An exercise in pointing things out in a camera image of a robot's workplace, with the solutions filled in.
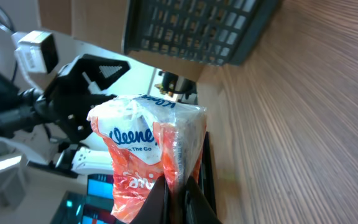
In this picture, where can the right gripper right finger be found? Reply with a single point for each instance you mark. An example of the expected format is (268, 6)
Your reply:
(196, 209)

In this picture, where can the computer monitor screen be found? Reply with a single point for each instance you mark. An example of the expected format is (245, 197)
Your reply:
(92, 208)

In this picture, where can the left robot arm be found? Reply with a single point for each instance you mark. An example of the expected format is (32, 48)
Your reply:
(17, 112)

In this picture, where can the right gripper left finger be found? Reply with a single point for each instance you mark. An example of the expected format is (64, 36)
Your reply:
(156, 207)

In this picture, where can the small red white candy pack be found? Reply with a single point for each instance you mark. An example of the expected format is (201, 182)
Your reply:
(148, 137)

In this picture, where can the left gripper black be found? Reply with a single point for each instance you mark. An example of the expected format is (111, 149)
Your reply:
(76, 90)

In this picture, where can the grey plastic mesh basket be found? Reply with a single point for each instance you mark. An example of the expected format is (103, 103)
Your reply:
(215, 32)

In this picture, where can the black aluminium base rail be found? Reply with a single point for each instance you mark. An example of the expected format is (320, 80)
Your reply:
(205, 181)

